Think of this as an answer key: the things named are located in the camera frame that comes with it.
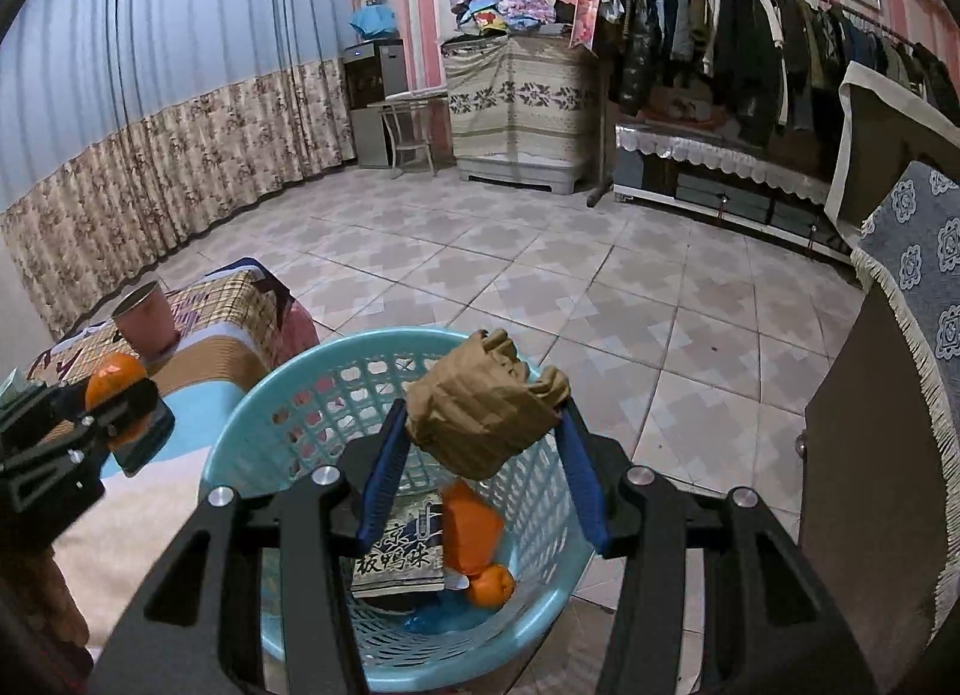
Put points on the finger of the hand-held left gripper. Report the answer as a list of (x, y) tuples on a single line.
[(120, 406), (150, 440)]

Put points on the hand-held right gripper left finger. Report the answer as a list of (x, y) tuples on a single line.
[(382, 474)]

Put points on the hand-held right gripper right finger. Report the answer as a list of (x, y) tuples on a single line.
[(581, 474)]

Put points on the orange fruit with peel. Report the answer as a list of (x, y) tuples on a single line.
[(491, 585), (112, 376)]

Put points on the dark printed snack packet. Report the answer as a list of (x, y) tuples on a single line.
[(397, 552)]

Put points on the orange snack wrapper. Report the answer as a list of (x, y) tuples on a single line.
[(469, 534)]

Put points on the brown paper ball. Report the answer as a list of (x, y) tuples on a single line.
[(480, 410)]

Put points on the light blue plastic basket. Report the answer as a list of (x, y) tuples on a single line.
[(300, 380)]

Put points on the person's left forearm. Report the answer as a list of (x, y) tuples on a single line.
[(56, 590)]

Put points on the pink cup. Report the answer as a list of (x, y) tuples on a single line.
[(146, 320)]

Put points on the blue and floral curtain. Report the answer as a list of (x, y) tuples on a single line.
[(150, 103)]

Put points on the low black cabinet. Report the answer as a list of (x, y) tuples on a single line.
[(712, 196)]

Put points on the white lace cloth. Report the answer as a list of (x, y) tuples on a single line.
[(697, 148)]

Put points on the cloth covered cabinet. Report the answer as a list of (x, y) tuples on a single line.
[(517, 110)]

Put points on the metal clothes rack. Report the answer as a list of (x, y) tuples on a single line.
[(600, 103)]

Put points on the grey water dispenser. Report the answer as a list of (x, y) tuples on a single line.
[(375, 95)]

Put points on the blue floral fringed cloth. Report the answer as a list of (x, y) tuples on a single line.
[(919, 253)]

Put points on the blue bag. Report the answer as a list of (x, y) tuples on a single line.
[(375, 22)]

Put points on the brown cloth cover white trim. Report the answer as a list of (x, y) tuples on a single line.
[(892, 140)]

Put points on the row of hanging clothes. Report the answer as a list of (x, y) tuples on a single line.
[(735, 43)]

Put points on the pink hanging bag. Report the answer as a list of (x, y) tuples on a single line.
[(587, 13)]

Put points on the pile of folded clothes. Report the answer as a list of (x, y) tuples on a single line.
[(502, 2)]

